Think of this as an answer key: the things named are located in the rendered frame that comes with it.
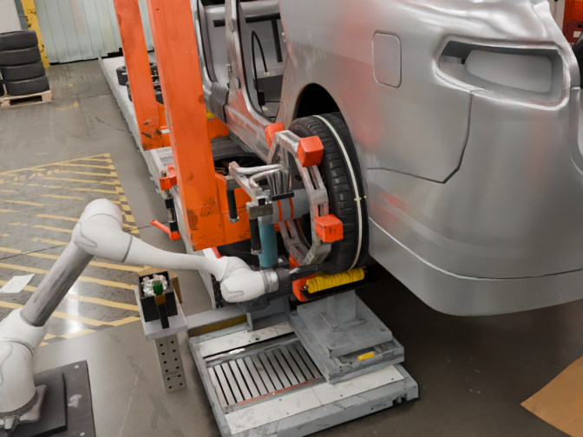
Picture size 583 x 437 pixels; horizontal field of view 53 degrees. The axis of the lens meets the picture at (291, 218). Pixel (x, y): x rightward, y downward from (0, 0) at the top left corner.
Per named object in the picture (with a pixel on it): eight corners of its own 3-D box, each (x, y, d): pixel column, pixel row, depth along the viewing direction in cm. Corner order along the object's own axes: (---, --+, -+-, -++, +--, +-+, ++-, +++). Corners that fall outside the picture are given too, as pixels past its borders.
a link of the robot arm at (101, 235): (133, 239, 198) (132, 222, 210) (79, 222, 191) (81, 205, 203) (118, 271, 202) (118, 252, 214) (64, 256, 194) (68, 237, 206)
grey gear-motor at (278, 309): (325, 320, 297) (321, 259, 283) (245, 342, 285) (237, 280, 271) (312, 303, 313) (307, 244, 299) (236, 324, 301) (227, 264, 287)
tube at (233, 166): (287, 172, 238) (284, 146, 233) (241, 181, 232) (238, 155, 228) (273, 160, 253) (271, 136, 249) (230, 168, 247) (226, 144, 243)
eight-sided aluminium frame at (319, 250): (334, 285, 231) (325, 153, 209) (318, 290, 229) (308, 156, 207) (287, 233, 278) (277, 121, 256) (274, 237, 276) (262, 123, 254)
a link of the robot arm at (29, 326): (-23, 366, 217) (-11, 330, 236) (20, 381, 224) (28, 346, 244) (92, 205, 202) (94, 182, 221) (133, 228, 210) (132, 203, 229)
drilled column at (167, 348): (186, 387, 272) (172, 309, 255) (166, 393, 269) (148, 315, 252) (183, 374, 280) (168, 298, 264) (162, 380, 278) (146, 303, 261)
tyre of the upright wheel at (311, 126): (390, 293, 244) (406, 153, 206) (338, 308, 237) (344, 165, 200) (327, 211, 295) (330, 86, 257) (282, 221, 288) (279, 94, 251)
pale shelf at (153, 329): (188, 330, 239) (187, 323, 238) (147, 342, 234) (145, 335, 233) (171, 283, 276) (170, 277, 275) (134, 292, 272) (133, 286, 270)
